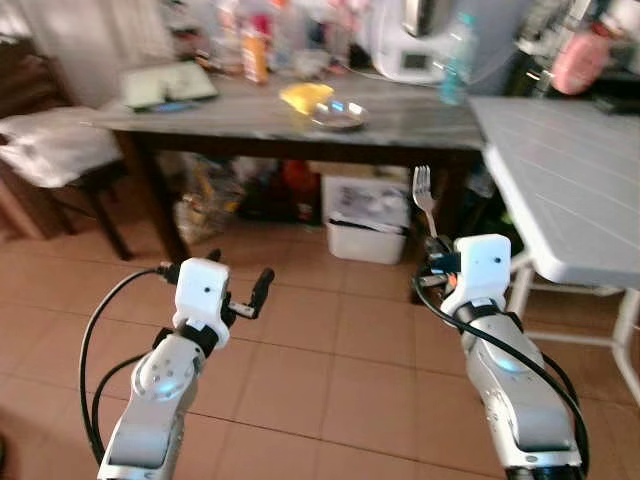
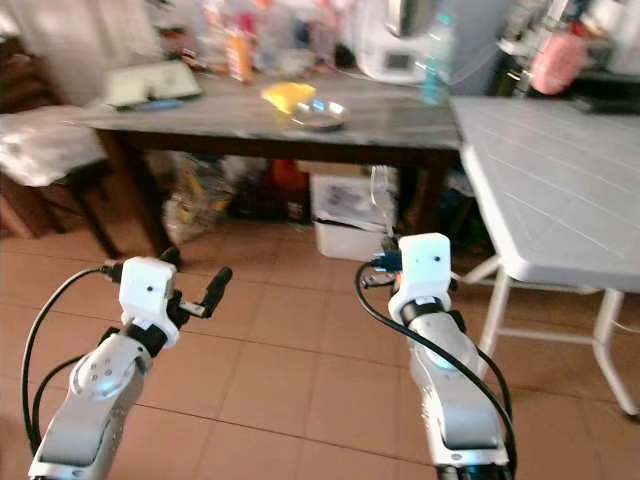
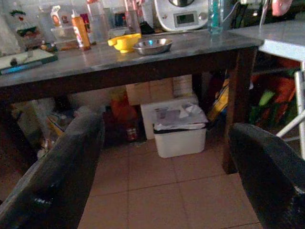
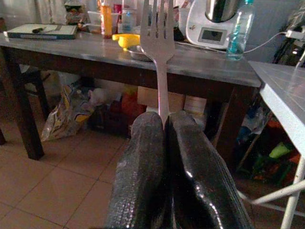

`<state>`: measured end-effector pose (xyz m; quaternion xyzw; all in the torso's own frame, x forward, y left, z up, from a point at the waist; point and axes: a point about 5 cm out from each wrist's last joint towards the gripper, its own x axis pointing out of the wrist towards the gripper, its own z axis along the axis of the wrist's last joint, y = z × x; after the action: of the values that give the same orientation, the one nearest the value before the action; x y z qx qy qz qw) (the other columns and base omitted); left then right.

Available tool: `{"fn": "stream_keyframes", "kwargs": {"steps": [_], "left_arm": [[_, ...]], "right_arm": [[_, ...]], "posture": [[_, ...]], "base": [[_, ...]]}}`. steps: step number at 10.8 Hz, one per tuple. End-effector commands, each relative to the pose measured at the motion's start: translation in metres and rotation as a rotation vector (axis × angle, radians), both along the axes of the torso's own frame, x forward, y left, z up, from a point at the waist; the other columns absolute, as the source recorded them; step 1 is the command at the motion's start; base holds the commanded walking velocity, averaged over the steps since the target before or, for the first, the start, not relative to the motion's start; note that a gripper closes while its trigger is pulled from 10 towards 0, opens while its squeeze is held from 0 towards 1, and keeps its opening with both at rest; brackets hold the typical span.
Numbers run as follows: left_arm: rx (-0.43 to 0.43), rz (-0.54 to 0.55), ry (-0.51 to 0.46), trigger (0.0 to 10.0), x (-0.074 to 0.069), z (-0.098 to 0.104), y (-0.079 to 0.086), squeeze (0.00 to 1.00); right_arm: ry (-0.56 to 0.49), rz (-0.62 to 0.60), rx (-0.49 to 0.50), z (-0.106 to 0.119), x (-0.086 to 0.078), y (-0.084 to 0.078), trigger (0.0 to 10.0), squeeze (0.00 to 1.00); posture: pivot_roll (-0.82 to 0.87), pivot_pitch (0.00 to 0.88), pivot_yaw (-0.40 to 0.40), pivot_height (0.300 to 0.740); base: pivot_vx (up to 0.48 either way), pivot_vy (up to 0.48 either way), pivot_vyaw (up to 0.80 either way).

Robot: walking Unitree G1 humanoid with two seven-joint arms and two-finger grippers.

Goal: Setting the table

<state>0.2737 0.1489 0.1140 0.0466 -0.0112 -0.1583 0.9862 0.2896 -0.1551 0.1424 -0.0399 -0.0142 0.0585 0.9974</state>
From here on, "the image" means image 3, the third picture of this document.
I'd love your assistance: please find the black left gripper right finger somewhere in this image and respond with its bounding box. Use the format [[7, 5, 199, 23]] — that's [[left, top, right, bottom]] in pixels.
[[229, 123, 305, 229]]

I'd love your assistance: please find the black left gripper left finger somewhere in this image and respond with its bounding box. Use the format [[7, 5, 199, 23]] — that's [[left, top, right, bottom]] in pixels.
[[0, 112, 106, 229]]

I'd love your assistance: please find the yellow plastic bowl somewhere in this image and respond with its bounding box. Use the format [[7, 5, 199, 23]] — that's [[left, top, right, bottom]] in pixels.
[[107, 33, 142, 53]]

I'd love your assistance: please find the yellow blue bag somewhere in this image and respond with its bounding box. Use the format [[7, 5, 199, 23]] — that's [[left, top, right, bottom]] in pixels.
[[207, 78, 230, 121]]

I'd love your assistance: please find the red can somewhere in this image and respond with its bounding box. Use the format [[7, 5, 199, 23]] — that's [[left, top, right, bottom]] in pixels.
[[126, 126, 139, 142]]

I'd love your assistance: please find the white waste bin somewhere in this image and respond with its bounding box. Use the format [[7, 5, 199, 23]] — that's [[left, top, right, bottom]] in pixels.
[[152, 104, 209, 158]]

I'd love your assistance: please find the white cutting board tray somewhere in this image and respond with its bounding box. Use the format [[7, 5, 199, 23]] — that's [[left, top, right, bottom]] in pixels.
[[0, 49, 59, 75]]

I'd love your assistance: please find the white metal side table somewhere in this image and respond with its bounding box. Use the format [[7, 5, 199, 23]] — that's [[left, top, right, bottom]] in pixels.
[[227, 19, 305, 161]]

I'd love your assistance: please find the cardboard box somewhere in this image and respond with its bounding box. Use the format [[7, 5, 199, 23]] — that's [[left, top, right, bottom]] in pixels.
[[125, 77, 174, 106]]

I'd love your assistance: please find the dark wooden table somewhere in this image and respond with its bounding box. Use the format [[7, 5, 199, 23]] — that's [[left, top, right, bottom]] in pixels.
[[0, 29, 264, 175]]

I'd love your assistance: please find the orange sauce bottle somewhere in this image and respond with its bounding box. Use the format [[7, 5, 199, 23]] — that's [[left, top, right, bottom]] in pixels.
[[71, 9, 92, 51]]

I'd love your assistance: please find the round steel bowl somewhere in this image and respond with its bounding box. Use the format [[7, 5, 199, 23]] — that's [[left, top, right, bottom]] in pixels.
[[132, 38, 173, 55]]

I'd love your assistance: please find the pink hanging object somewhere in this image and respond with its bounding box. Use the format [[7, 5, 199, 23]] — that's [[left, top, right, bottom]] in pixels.
[[271, 0, 293, 17]]

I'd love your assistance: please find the blue tinted glass bottle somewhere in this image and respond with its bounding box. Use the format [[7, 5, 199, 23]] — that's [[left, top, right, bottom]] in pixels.
[[207, 0, 224, 34]]

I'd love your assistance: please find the clear drinking glass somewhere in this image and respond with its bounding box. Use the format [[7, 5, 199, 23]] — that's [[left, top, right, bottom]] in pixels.
[[124, 10, 142, 35]]

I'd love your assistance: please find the white kitchen food processor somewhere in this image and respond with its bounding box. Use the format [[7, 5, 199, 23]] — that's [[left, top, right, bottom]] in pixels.
[[153, 0, 210, 32]]

